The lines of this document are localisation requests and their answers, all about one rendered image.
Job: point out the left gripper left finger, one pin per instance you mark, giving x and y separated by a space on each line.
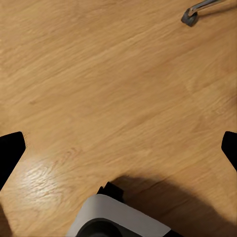
12 147

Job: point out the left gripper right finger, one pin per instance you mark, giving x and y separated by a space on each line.
229 147

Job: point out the swivel chair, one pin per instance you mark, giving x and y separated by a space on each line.
191 13

